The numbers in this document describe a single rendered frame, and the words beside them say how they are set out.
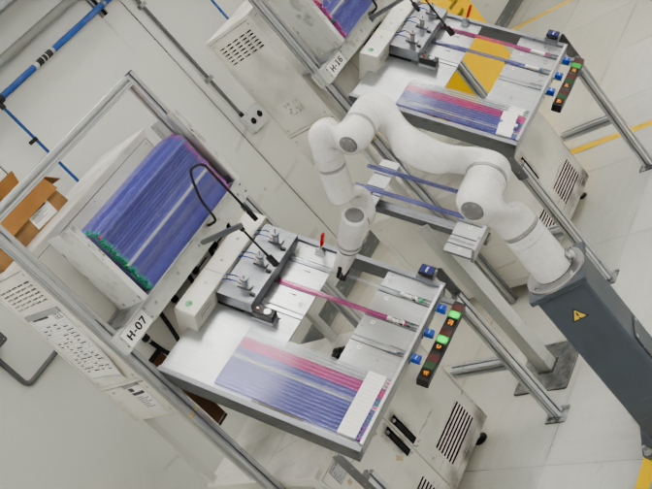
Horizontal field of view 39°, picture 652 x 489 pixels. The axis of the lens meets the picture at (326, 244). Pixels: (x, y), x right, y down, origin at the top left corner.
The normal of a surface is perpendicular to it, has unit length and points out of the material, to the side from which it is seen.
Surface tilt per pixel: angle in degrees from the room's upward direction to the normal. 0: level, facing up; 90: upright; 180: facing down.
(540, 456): 0
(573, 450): 0
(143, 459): 90
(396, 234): 90
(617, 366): 90
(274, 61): 90
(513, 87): 45
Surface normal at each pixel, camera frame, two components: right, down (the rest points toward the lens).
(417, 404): 0.63, -0.23
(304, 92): -0.44, 0.68
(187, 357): -0.04, -0.67
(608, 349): -0.20, 0.56
